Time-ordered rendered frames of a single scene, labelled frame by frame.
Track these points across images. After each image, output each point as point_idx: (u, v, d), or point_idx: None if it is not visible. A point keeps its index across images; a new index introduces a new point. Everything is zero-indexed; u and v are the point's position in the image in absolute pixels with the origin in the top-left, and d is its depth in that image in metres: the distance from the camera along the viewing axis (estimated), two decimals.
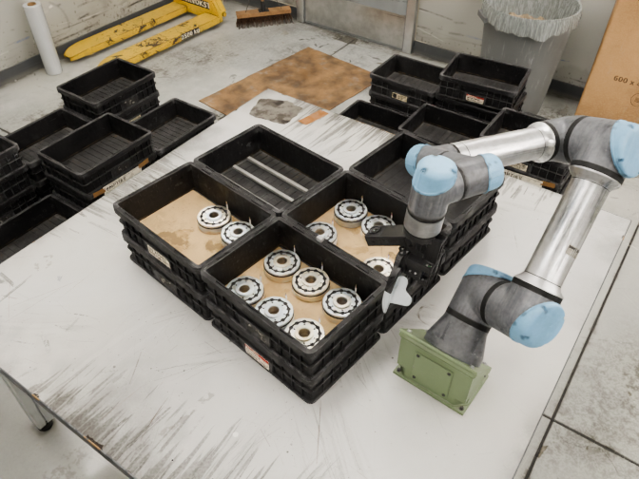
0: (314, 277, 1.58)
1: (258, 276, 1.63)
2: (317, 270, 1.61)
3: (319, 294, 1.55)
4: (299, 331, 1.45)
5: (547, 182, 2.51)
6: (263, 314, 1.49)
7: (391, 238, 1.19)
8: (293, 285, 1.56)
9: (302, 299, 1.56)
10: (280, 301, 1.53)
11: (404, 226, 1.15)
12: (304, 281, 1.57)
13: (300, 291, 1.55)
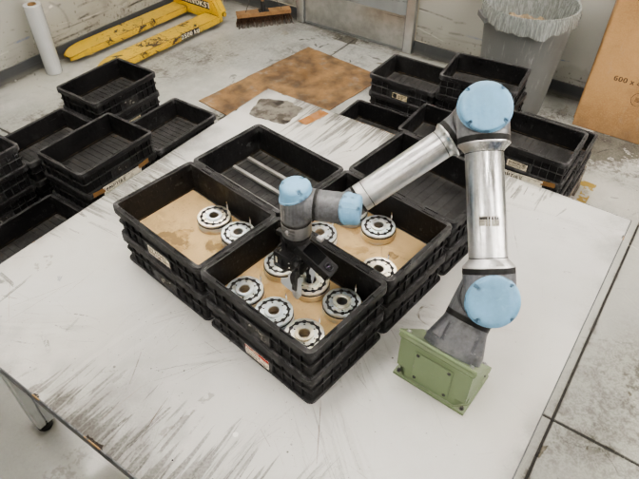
0: (314, 277, 1.58)
1: (258, 276, 1.63)
2: None
3: (319, 294, 1.55)
4: (299, 331, 1.45)
5: (547, 182, 2.51)
6: (263, 314, 1.49)
7: (318, 248, 1.46)
8: None
9: (302, 299, 1.56)
10: (280, 301, 1.53)
11: (311, 229, 1.44)
12: (304, 281, 1.57)
13: (300, 291, 1.55)
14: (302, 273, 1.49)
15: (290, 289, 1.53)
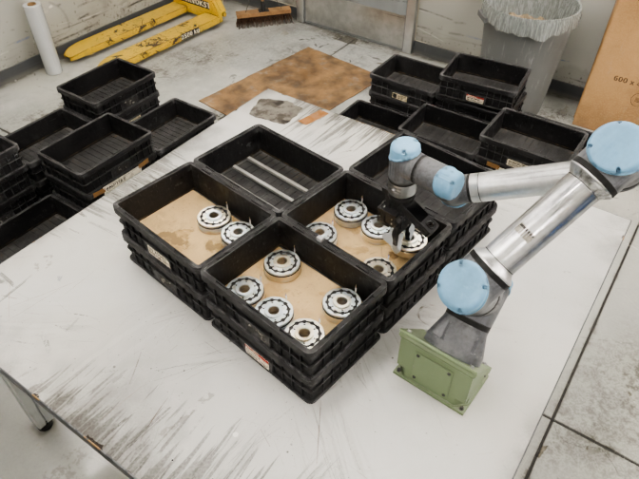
0: (413, 235, 1.68)
1: (258, 276, 1.63)
2: (415, 230, 1.70)
3: (417, 251, 1.64)
4: (299, 331, 1.45)
5: None
6: (263, 314, 1.49)
7: (420, 206, 1.54)
8: None
9: (400, 255, 1.65)
10: (280, 301, 1.53)
11: None
12: (403, 239, 1.66)
13: None
14: (403, 229, 1.58)
15: (390, 244, 1.63)
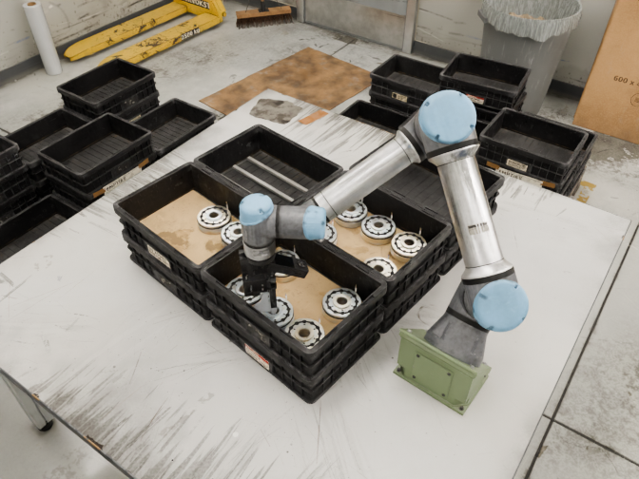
0: (413, 239, 1.69)
1: None
2: (415, 235, 1.71)
3: None
4: (299, 331, 1.45)
5: (547, 182, 2.51)
6: (263, 314, 1.49)
7: (280, 255, 1.44)
8: (393, 246, 1.67)
9: (400, 259, 1.67)
10: (280, 301, 1.53)
11: None
12: (403, 243, 1.68)
13: (399, 252, 1.66)
14: None
15: (266, 310, 1.48)
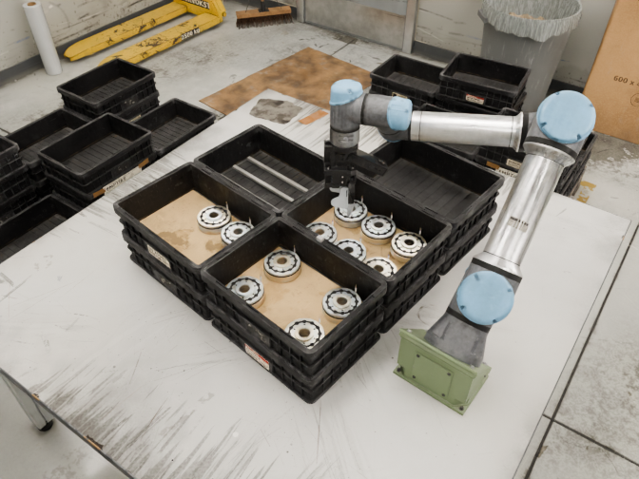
0: (413, 239, 1.69)
1: (258, 276, 1.63)
2: (415, 235, 1.71)
3: None
4: (299, 331, 1.45)
5: None
6: None
7: (362, 151, 1.51)
8: (393, 246, 1.67)
9: (400, 259, 1.67)
10: (355, 243, 1.69)
11: None
12: (403, 243, 1.68)
13: (399, 252, 1.66)
14: (355, 182, 1.52)
15: (343, 206, 1.54)
